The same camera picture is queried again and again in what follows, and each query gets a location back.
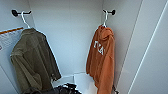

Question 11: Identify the orange hoodie with white print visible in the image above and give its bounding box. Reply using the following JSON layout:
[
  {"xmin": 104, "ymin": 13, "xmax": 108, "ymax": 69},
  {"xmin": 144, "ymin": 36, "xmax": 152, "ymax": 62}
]
[{"xmin": 85, "ymin": 24, "xmax": 116, "ymax": 94}]

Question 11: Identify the white clothes hanger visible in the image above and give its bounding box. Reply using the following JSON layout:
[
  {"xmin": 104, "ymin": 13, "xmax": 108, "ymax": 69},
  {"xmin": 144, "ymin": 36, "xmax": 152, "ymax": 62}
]
[
  {"xmin": 100, "ymin": 8, "xmax": 110, "ymax": 29},
  {"xmin": 19, "ymin": 10, "xmax": 32, "ymax": 31}
]

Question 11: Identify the white wardrobe door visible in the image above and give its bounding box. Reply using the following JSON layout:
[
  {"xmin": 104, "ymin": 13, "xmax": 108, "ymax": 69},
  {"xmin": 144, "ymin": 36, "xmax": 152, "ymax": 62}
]
[{"xmin": 117, "ymin": 0, "xmax": 168, "ymax": 94}]

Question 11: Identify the white wardrobe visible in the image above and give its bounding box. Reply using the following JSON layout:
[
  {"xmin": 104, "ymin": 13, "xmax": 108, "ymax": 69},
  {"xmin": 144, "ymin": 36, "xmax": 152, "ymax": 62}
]
[{"xmin": 0, "ymin": 0, "xmax": 145, "ymax": 94}]

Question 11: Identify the black wardrobe hook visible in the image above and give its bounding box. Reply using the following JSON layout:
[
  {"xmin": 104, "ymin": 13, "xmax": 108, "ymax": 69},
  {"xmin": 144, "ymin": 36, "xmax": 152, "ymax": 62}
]
[
  {"xmin": 102, "ymin": 8, "xmax": 117, "ymax": 16},
  {"xmin": 11, "ymin": 8, "xmax": 33, "ymax": 18}
]

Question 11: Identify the olive green jacket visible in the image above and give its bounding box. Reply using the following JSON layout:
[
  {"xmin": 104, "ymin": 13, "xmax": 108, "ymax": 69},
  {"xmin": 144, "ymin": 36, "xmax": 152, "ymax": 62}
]
[{"xmin": 9, "ymin": 27, "xmax": 63, "ymax": 94}]

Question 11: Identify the dark door hinge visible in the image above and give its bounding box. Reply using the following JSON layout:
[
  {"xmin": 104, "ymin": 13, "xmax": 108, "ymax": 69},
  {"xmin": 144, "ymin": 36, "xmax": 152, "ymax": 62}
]
[{"xmin": 112, "ymin": 85, "xmax": 119, "ymax": 94}]

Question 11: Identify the white sticker with orange bar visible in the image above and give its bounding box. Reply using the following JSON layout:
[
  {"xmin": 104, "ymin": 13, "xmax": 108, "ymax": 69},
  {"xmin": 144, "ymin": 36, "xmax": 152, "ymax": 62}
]
[{"xmin": 0, "ymin": 26, "xmax": 25, "ymax": 52}]

